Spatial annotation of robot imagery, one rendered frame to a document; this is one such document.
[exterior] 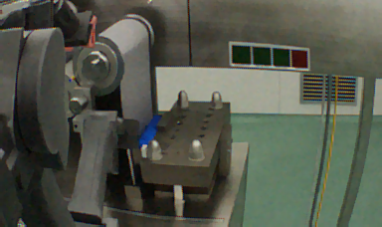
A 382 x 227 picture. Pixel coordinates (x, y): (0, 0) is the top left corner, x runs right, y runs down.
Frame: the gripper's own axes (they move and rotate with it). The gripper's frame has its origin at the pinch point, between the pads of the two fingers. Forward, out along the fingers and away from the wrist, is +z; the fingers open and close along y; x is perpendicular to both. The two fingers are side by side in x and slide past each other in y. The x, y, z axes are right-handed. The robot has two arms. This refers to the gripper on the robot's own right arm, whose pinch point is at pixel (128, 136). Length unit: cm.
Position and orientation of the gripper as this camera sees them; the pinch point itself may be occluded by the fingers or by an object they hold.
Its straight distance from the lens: 117.7
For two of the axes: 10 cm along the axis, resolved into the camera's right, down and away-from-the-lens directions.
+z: 1.8, 1.6, 9.7
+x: 0.6, -9.9, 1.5
